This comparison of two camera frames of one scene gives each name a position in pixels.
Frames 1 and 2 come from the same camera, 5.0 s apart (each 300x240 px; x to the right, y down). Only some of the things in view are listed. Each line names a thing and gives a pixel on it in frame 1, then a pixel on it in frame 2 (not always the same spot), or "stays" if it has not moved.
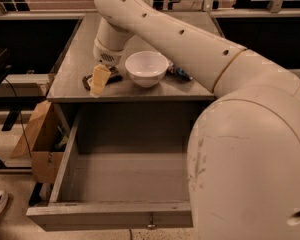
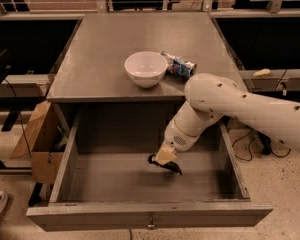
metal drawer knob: (151, 225) stays
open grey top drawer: (124, 167) stays
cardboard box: (46, 140) stays
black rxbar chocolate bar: (114, 77) -> (169, 164)
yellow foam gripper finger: (101, 74) -> (165, 154)
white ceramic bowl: (146, 68) stays
